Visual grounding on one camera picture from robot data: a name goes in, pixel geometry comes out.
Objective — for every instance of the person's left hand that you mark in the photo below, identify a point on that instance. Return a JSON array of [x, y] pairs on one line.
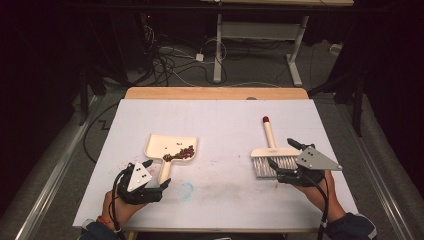
[[118, 211]]

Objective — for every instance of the white table board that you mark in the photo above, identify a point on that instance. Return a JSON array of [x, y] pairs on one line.
[[216, 120]]

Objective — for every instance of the black stand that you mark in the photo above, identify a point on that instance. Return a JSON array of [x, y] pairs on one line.
[[358, 110]]

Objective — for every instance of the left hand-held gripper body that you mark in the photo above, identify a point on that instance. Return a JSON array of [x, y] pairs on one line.
[[138, 176]]

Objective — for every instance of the metal floor rail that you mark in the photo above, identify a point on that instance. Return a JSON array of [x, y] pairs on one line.
[[50, 186], [390, 206]]

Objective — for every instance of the white desk frame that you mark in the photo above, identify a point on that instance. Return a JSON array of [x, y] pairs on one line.
[[218, 50]]

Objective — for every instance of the white power adapter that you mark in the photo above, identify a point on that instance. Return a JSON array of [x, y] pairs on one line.
[[199, 57]]

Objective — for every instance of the wooden dustpan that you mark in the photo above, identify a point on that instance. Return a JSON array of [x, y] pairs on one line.
[[156, 146]]

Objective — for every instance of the pile of red beans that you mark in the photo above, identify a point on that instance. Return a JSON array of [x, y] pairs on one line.
[[185, 154]]

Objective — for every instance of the person's right hand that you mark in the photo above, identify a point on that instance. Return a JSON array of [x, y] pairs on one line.
[[325, 200]]

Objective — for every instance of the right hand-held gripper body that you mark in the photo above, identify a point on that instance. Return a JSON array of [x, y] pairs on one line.
[[315, 160]]

